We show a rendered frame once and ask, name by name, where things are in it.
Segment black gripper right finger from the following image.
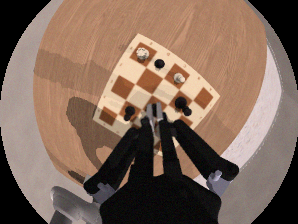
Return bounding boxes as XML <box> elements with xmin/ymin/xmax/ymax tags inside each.
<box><xmin>156</xmin><ymin>102</ymin><xmax>239</xmax><ymax>213</ymax></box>

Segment checkered chessboard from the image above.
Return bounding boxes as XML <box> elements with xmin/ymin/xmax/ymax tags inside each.
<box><xmin>93</xmin><ymin>34</ymin><xmax>220</xmax><ymax>137</ymax></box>

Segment black chess queen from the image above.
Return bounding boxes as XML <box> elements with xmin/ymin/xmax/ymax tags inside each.
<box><xmin>175</xmin><ymin>97</ymin><xmax>192</xmax><ymax>117</ymax></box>

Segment black chess bishop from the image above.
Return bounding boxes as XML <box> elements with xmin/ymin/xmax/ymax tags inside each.
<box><xmin>124</xmin><ymin>106</ymin><xmax>135</xmax><ymax>121</ymax></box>

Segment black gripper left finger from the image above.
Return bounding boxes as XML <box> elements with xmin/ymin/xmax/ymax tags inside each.
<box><xmin>83</xmin><ymin>104</ymin><xmax>155</xmax><ymax>214</ymax></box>

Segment black chess pawn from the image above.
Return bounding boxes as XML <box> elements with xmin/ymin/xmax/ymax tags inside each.
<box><xmin>154</xmin><ymin>59</ymin><xmax>165</xmax><ymax>69</ymax></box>
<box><xmin>152</xmin><ymin>104</ymin><xmax>157</xmax><ymax>117</ymax></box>

